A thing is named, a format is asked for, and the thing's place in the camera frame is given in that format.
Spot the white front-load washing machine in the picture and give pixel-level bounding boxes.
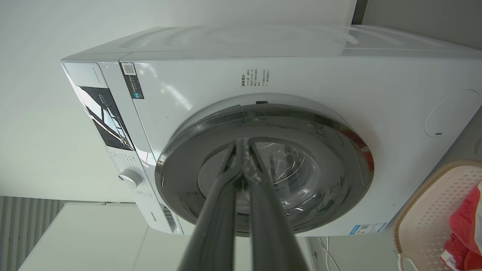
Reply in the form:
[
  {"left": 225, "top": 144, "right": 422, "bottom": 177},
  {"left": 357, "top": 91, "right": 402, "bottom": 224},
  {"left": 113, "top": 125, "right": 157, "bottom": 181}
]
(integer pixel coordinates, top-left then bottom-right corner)
[{"left": 61, "top": 25, "right": 482, "bottom": 237}]

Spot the thin white cable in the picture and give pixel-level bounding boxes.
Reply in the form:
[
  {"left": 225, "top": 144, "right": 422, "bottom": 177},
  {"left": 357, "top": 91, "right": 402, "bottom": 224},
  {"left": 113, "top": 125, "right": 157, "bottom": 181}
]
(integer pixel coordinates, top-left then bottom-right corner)
[{"left": 319, "top": 236, "right": 341, "bottom": 271}]

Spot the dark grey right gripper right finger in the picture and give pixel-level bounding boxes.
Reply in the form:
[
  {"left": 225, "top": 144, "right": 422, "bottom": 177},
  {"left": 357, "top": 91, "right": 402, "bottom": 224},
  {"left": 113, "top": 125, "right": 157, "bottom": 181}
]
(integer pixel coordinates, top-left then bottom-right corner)
[{"left": 243, "top": 138, "right": 310, "bottom": 271}]

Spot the white washing machine control knob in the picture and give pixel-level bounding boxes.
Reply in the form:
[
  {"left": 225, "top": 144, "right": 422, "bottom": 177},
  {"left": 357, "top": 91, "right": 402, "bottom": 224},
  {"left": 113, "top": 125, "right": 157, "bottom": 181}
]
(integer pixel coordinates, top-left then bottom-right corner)
[{"left": 119, "top": 169, "right": 143, "bottom": 189}]

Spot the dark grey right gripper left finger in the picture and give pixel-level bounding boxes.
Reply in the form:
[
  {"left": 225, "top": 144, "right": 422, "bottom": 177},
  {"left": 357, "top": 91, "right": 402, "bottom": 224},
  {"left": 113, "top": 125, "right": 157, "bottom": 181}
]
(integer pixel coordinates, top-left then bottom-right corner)
[{"left": 178, "top": 138, "right": 244, "bottom": 271}]

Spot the red clothing item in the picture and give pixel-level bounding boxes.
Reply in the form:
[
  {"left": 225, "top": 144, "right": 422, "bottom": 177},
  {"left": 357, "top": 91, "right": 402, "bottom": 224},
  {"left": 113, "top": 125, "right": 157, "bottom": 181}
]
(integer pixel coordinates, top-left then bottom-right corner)
[{"left": 441, "top": 181, "right": 482, "bottom": 271}]

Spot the beige perforated laundry basket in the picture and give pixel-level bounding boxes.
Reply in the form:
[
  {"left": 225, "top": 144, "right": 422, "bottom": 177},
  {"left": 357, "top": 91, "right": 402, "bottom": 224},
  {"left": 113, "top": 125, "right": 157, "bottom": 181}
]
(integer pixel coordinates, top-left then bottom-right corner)
[{"left": 393, "top": 161, "right": 482, "bottom": 271}]

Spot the round grey washing machine door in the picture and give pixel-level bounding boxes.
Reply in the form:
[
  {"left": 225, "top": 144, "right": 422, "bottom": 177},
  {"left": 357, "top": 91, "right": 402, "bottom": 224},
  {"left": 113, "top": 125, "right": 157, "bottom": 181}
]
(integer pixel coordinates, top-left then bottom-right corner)
[{"left": 155, "top": 94, "right": 375, "bottom": 237}]

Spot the white cabinet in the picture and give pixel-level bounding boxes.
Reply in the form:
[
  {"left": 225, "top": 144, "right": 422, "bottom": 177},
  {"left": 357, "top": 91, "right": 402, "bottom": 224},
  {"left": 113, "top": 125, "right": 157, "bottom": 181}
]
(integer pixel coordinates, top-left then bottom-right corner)
[{"left": 18, "top": 202, "right": 315, "bottom": 271}]

